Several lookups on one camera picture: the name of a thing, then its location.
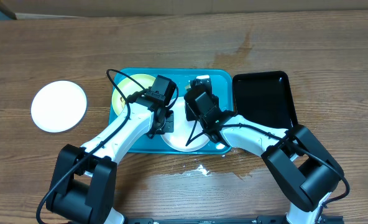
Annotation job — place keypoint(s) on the white plate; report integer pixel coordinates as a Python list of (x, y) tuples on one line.
[(58, 106), (182, 130)]

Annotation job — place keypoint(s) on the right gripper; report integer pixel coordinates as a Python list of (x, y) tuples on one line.
[(193, 116)]

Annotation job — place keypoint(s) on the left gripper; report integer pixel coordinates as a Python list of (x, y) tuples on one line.
[(169, 126)]

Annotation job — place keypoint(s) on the teal plastic tray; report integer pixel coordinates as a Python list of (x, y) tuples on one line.
[(221, 87)]

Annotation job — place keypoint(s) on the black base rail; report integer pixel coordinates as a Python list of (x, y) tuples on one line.
[(269, 219)]

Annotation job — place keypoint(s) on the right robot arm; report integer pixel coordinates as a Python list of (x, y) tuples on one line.
[(304, 170)]

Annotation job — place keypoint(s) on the black rectangular tray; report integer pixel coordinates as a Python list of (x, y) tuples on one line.
[(265, 98)]

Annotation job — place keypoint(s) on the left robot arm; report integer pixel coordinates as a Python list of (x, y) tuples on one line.
[(83, 184)]

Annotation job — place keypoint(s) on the yellow plate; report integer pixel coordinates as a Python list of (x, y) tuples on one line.
[(128, 87)]

